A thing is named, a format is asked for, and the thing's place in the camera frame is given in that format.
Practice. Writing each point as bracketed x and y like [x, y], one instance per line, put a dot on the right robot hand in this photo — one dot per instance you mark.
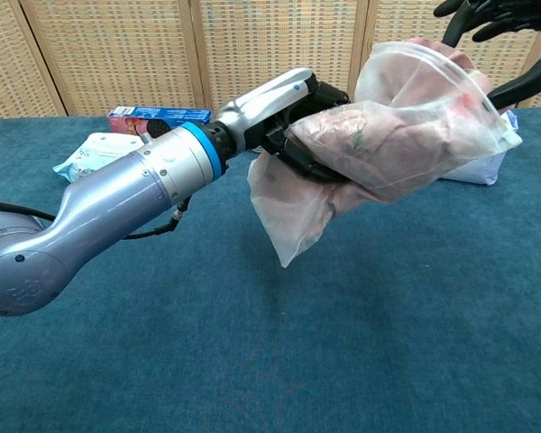
[491, 20]

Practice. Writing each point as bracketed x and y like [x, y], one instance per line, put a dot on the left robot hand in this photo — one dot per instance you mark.
[275, 101]

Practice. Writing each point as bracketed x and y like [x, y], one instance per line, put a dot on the pink clothes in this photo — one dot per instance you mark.
[387, 140]

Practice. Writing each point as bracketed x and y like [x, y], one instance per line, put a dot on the translucent white zip bag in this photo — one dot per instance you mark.
[433, 149]

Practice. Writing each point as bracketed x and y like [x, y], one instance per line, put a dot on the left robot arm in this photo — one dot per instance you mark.
[117, 203]

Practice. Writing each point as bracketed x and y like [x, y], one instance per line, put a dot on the blue cookie box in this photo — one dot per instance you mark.
[162, 116]

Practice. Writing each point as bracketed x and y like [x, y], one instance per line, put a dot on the white flour package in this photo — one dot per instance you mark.
[482, 169]

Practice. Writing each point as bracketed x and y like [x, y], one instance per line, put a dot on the wicker folding screen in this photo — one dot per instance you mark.
[117, 49]

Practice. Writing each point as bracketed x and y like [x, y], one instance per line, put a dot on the light blue wet wipes pack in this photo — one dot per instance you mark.
[94, 151]

